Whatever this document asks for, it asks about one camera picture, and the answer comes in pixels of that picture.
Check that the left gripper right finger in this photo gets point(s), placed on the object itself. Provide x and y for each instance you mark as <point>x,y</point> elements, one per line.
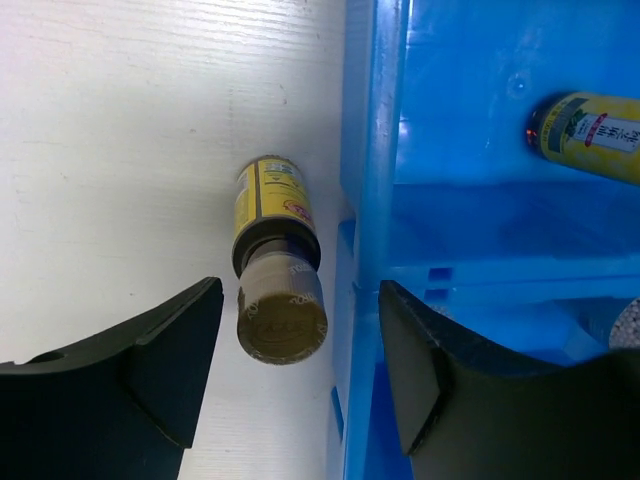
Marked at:
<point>469,408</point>

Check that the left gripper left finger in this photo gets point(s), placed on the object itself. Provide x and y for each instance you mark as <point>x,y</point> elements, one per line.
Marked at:
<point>121,404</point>

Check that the silver-lid shaker can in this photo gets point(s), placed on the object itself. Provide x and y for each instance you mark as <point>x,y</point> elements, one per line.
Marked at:
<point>606,323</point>

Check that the small brown yellow bottle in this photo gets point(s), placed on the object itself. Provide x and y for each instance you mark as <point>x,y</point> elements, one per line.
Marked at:
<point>589,132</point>
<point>276,256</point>

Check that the blue three-compartment bin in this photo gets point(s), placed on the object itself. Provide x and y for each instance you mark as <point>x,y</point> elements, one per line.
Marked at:
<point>449,201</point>

